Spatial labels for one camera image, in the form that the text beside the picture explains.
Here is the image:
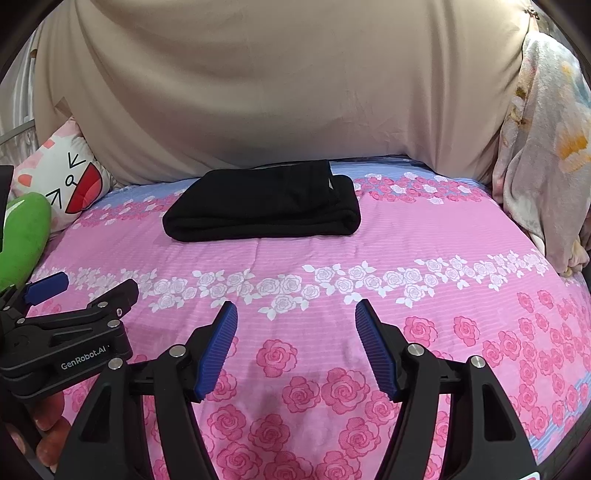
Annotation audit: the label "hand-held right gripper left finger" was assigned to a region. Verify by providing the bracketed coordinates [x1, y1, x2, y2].
[58, 301, 238, 480]

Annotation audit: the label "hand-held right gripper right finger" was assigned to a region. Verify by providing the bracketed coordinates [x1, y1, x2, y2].
[355, 299, 539, 480]

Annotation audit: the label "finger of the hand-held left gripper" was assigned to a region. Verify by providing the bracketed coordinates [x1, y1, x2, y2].
[14, 278, 139, 346]
[6, 272, 70, 320]

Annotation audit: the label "black pants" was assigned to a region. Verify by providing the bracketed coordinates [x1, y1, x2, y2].
[161, 159, 362, 242]

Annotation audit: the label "person's left hand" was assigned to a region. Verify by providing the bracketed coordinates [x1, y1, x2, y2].
[34, 392, 70, 469]

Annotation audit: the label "green plush pillow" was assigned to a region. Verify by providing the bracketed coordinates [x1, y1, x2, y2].
[0, 191, 52, 291]

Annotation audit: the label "pink floral bedsheet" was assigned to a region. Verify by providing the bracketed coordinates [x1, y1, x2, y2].
[18, 157, 591, 480]

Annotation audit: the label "cat face pillow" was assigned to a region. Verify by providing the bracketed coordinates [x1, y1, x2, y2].
[11, 117, 114, 232]

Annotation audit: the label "grey metal bar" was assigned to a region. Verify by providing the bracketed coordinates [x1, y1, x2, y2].
[0, 122, 37, 145]

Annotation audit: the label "silver satin curtain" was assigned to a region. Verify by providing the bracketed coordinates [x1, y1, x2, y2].
[0, 37, 40, 176]

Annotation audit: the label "pale floral blanket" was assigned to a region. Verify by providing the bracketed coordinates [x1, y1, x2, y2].
[492, 32, 591, 278]

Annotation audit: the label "beige hanging cloth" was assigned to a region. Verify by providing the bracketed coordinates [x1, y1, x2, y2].
[34, 0, 532, 188]

